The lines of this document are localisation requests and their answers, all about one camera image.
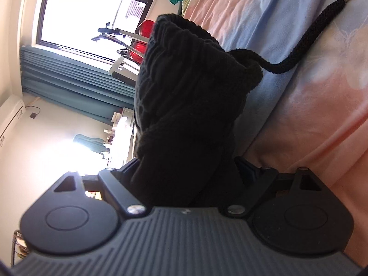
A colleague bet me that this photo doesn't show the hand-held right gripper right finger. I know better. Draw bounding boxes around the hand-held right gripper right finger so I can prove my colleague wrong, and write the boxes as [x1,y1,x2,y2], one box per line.
[226,156,323,217]

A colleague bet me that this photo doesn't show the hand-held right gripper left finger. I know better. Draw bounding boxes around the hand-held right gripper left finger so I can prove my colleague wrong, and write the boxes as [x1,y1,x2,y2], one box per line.
[53,160,146,216]

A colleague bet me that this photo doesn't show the black pants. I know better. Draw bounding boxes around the black pants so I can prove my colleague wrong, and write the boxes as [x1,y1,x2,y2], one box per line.
[129,0,357,207]

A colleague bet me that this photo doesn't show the white framed mirror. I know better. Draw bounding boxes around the white framed mirror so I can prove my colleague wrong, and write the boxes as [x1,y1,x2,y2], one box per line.
[73,134,110,154]

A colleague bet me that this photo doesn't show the row of cosmetic bottles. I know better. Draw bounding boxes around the row of cosmetic bottles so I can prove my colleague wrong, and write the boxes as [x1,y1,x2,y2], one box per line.
[103,128,116,161]

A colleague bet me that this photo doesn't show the white dressing table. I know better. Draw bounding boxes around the white dressing table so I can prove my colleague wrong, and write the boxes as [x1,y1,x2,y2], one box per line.
[102,108,137,167]

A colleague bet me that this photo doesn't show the white box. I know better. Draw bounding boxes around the white box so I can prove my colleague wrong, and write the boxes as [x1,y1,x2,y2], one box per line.
[111,111,130,122]

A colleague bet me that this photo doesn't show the pink pastel bed sheet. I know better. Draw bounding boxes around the pink pastel bed sheet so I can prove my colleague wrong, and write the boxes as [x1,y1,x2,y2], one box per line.
[184,0,368,268]

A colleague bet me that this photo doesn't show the teal curtain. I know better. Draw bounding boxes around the teal curtain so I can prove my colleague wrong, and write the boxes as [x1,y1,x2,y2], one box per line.
[20,46,139,122]

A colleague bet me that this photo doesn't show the white air conditioner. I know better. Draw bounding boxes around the white air conditioner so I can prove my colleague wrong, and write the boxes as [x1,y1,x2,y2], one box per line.
[0,95,26,150]

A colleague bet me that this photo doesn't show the beige patterned pole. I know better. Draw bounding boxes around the beige patterned pole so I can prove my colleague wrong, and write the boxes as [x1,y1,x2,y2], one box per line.
[116,44,147,57]

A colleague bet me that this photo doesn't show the red bag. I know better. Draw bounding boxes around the red bag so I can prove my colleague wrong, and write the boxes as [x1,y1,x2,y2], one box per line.
[128,20,156,65]

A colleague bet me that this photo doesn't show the cream knitted cloth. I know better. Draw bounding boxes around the cream knitted cloth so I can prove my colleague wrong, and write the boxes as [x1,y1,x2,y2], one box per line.
[181,0,193,17]

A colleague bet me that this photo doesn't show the window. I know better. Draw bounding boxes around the window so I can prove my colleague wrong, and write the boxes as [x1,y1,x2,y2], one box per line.
[34,0,164,64]

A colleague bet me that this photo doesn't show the black power cable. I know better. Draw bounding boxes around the black power cable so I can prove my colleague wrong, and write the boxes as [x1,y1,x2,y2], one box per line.
[25,106,41,119]

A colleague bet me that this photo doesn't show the metal wire rack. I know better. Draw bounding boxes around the metal wire rack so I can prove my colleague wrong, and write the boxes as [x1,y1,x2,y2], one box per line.
[10,229,30,268]

